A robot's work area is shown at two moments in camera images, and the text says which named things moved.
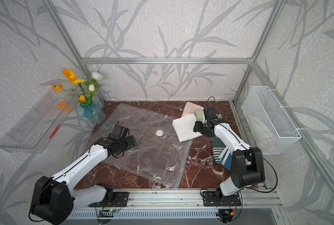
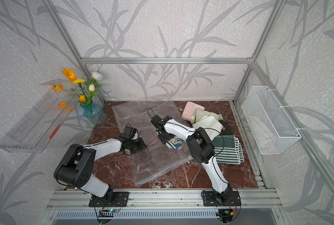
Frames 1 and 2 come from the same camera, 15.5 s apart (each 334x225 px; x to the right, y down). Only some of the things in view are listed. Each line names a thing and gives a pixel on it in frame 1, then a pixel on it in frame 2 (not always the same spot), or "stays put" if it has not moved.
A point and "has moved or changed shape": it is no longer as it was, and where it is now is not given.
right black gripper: x=196 y=128 → x=163 y=140
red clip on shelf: x=54 y=132 stays put
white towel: x=184 y=127 has moved or changed shape
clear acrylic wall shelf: x=33 y=131 stays put
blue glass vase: x=94 y=113 stays put
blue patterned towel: x=225 y=157 → x=175 y=143
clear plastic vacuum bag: x=160 y=155 has moved or changed shape
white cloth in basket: x=264 y=135 stays put
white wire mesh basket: x=272 y=129 stays put
